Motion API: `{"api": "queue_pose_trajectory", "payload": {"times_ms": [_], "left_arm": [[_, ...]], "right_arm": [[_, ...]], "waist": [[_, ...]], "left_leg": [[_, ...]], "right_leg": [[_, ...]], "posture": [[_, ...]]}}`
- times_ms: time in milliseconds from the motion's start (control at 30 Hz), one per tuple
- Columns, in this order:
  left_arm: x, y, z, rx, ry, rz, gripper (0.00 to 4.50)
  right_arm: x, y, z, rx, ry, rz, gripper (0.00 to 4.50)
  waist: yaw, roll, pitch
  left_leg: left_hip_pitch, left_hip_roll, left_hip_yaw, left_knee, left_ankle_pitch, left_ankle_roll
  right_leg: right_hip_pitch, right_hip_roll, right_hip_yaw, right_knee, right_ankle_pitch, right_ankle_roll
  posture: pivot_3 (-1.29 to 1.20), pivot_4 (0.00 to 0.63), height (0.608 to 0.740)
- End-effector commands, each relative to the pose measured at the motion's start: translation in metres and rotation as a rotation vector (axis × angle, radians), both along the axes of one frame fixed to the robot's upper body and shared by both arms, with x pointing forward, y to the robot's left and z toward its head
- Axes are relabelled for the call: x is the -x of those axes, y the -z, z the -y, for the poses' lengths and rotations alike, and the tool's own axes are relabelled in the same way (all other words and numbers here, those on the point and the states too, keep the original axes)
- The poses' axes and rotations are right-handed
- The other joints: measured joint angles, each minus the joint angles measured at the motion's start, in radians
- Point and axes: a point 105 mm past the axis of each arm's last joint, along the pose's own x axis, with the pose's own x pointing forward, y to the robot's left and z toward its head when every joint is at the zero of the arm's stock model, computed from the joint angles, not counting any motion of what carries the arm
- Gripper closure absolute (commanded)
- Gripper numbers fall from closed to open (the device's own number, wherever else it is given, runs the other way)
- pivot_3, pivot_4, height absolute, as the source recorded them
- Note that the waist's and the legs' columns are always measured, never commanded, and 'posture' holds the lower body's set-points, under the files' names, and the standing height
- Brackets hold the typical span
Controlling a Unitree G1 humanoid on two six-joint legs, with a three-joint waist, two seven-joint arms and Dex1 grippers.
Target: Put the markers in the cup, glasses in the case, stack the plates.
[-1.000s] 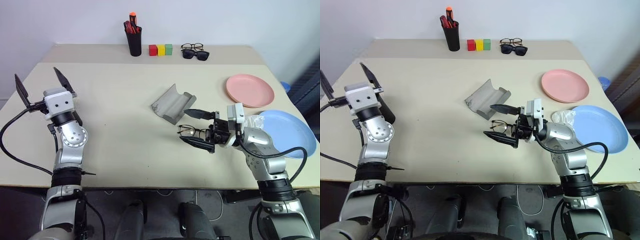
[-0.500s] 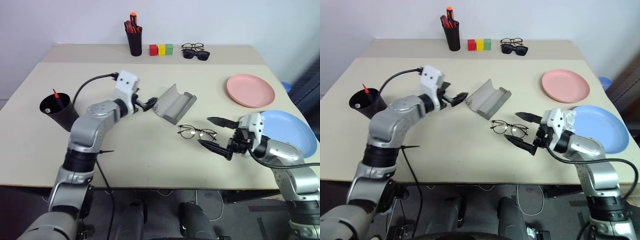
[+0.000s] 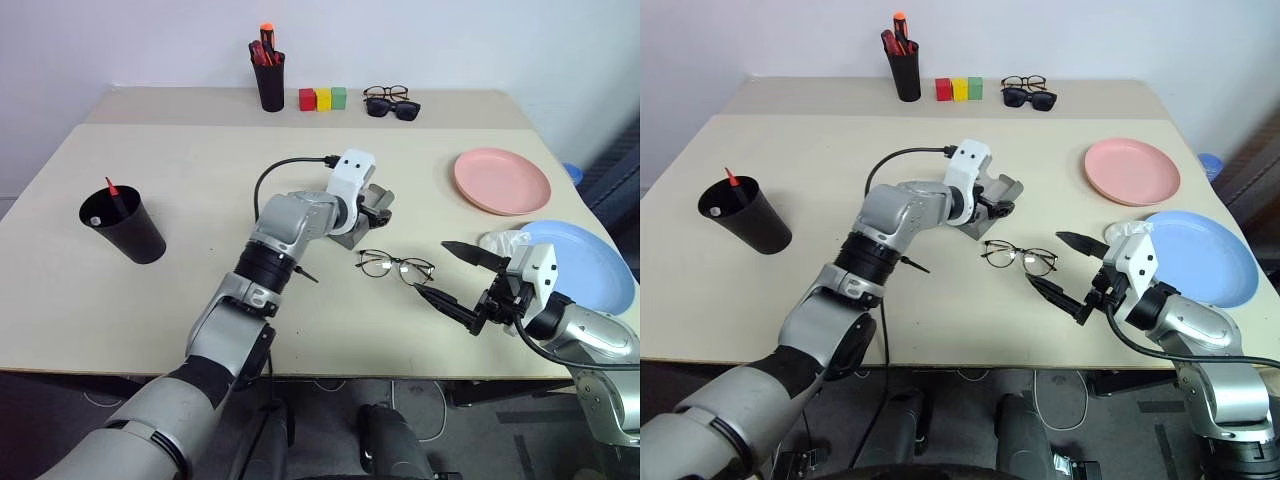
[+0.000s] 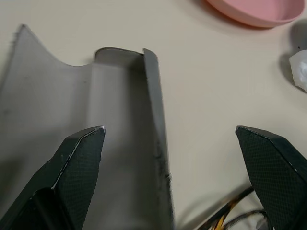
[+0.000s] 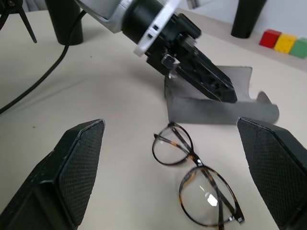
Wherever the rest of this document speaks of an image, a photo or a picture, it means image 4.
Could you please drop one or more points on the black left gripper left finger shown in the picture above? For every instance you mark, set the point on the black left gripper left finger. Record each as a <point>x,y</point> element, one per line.
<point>72,172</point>

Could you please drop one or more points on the tortoiseshell glasses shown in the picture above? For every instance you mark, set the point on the tortoiseshell glasses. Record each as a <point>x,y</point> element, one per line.
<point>239,213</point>

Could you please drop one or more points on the pink plate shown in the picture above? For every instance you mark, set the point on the pink plate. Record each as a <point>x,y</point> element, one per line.
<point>259,10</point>

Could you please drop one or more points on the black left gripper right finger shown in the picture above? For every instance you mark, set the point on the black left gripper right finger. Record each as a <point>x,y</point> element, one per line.
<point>275,167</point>

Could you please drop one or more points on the grey open glasses case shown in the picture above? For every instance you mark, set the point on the grey open glasses case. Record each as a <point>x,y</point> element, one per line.
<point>112,95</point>

